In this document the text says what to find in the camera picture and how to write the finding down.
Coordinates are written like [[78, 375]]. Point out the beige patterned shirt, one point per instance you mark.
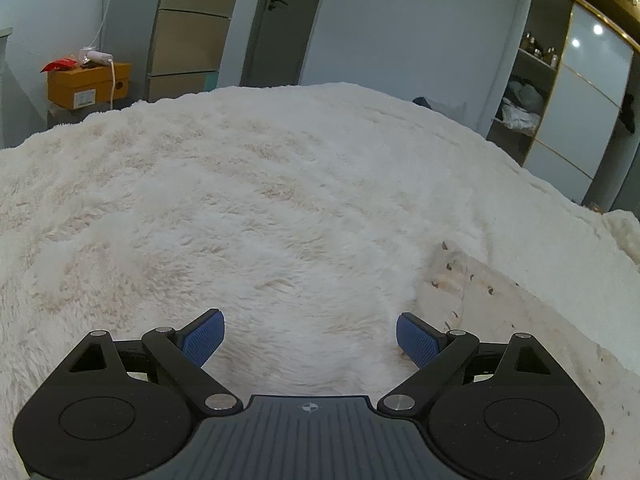
[[525, 330]]

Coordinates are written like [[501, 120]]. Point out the white hair dryer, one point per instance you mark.
[[97, 57], [113, 85]]

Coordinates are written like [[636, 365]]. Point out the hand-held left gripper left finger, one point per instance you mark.
[[205, 340]]

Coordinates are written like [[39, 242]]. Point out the open wardrobe shelves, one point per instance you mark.
[[540, 20]]

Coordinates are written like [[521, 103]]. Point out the red snack packet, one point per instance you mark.
[[59, 65]]

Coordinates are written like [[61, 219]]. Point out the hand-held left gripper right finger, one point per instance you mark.
[[417, 342]]

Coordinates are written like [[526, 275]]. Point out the orange cardboard box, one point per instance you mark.
[[85, 85]]

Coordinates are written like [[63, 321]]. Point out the beige tall cabinet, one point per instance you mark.
[[192, 30]]

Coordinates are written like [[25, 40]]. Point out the white sliding wardrobe door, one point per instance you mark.
[[585, 105]]

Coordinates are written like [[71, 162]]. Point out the row of small bottles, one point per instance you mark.
[[539, 50]]

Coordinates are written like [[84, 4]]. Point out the white fluffy blanket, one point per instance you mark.
[[250, 210]]

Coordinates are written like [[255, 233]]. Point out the grey room door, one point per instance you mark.
[[285, 25]]

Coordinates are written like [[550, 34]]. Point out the pile of clothes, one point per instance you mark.
[[520, 105]]

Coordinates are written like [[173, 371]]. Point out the dark hanging object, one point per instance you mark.
[[628, 115]]

